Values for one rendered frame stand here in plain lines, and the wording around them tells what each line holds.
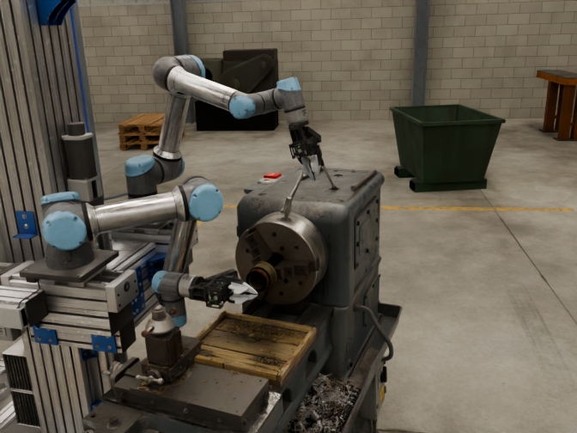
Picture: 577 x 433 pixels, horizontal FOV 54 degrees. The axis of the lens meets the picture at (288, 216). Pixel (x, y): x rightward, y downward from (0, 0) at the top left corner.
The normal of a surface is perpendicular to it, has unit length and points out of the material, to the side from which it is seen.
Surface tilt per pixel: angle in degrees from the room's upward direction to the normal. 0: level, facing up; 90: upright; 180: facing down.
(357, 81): 90
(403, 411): 0
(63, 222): 91
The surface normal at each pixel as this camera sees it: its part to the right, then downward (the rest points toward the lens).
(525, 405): -0.03, -0.95
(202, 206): 0.50, 0.26
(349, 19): -0.12, 0.32
